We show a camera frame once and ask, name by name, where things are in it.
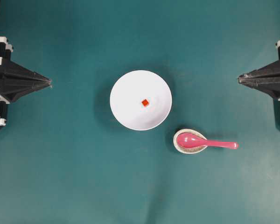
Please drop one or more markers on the speckled ceramic spoon rest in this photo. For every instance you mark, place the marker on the speckled ceramic spoon rest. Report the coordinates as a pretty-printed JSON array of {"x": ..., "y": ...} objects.
[{"x": 184, "y": 150}]

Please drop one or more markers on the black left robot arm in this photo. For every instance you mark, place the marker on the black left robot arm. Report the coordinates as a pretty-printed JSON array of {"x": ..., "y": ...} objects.
[{"x": 15, "y": 80}]

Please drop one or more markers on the small red block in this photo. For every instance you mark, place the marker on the small red block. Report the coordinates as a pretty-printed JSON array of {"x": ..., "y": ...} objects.
[{"x": 145, "y": 102}]

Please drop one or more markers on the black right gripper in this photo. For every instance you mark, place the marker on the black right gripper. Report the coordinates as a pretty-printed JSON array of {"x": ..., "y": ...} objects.
[{"x": 272, "y": 70}]

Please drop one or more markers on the pink plastic spoon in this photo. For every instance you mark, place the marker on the pink plastic spoon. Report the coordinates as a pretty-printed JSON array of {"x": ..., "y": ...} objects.
[{"x": 188, "y": 140}]

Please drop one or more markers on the white round bowl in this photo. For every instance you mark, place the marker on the white round bowl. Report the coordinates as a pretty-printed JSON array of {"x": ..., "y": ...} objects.
[{"x": 130, "y": 90}]

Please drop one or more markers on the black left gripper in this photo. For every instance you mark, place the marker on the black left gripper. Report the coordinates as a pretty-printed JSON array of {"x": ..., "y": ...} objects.
[{"x": 31, "y": 81}]

